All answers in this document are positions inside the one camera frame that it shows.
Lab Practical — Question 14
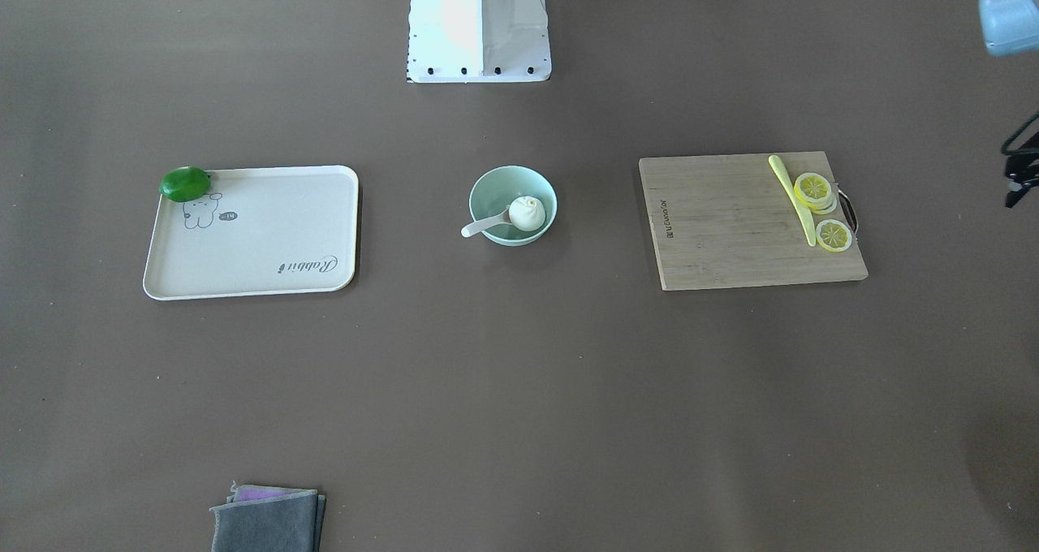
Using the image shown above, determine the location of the white ceramic spoon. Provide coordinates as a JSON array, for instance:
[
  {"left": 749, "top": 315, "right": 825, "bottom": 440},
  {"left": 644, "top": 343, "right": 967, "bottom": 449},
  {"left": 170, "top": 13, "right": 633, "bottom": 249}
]
[{"left": 460, "top": 208, "right": 511, "bottom": 238}]

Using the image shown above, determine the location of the white steamed bun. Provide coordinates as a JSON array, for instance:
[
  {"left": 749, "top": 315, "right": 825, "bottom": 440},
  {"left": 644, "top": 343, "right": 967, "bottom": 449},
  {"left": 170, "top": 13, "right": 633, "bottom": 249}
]
[{"left": 507, "top": 196, "right": 547, "bottom": 231}]

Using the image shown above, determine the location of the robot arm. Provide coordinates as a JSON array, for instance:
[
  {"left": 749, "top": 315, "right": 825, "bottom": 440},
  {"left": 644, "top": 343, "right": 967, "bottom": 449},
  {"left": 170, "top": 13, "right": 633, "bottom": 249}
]
[{"left": 977, "top": 0, "right": 1038, "bottom": 57}]

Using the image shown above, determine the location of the green ceramic bowl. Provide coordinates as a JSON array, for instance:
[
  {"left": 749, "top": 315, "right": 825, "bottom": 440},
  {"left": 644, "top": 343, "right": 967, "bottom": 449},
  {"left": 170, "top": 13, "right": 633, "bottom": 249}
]
[{"left": 468, "top": 165, "right": 559, "bottom": 248}]

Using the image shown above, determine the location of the cream plastic tray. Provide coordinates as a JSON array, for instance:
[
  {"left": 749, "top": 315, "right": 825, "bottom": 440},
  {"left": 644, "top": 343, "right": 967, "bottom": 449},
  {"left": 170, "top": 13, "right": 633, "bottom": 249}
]
[{"left": 142, "top": 165, "right": 359, "bottom": 301}]

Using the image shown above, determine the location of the wooden cutting board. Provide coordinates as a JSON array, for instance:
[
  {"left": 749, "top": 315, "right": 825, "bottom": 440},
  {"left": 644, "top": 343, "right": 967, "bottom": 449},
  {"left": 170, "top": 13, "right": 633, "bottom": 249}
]
[{"left": 638, "top": 153, "right": 869, "bottom": 291}]

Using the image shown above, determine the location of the yellow plastic knife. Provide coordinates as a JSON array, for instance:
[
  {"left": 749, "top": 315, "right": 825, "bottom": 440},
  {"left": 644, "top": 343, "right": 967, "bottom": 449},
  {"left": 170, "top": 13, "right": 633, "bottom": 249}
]
[{"left": 768, "top": 155, "right": 817, "bottom": 248}]

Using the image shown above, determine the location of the lemon slice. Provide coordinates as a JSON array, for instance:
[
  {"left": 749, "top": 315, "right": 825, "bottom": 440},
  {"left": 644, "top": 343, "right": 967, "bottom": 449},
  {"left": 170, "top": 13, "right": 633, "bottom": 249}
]
[
  {"left": 815, "top": 219, "right": 855, "bottom": 253},
  {"left": 793, "top": 172, "right": 838, "bottom": 215}
]

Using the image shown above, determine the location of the green lime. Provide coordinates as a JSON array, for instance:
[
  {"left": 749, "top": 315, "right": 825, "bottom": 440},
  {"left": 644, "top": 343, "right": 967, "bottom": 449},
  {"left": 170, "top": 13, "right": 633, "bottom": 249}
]
[{"left": 159, "top": 166, "right": 212, "bottom": 203}]

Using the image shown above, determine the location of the grey folded cloth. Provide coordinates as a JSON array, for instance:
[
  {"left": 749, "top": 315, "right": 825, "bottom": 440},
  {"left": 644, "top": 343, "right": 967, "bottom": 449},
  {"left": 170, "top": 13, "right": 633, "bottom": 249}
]
[{"left": 210, "top": 482, "right": 326, "bottom": 551}]

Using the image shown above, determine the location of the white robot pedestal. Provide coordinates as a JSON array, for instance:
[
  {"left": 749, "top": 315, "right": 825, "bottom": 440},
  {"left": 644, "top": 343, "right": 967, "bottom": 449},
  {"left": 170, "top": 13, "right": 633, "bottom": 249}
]
[{"left": 406, "top": 0, "right": 552, "bottom": 84}]

